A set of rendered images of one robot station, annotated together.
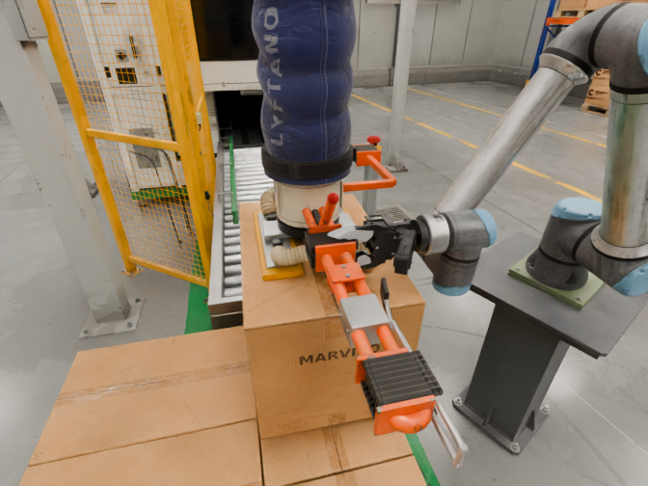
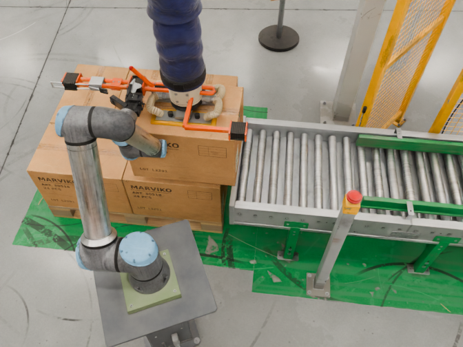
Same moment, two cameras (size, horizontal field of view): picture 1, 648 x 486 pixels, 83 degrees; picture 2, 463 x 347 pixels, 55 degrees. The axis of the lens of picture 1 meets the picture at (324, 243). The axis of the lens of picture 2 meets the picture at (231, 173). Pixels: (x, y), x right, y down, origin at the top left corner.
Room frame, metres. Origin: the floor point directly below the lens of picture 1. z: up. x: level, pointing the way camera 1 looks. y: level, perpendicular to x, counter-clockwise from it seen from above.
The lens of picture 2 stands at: (1.68, -1.47, 2.70)
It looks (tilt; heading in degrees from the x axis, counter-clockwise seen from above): 54 degrees down; 110
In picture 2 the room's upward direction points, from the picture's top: straight up
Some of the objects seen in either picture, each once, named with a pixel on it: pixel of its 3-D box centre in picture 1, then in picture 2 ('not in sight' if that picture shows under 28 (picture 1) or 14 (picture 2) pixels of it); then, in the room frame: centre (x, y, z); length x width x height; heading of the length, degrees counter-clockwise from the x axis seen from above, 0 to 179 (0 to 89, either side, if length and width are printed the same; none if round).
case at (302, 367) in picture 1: (313, 297); (187, 132); (0.88, 0.03, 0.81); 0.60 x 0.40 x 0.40; 12
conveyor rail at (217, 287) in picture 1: (220, 202); (422, 144); (2.23, 0.69, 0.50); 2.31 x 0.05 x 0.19; 13
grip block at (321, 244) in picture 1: (331, 246); (137, 85); (0.65, -0.01, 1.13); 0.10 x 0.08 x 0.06; 103
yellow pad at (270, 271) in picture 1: (275, 234); not in sight; (0.87, 0.14, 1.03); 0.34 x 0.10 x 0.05; 13
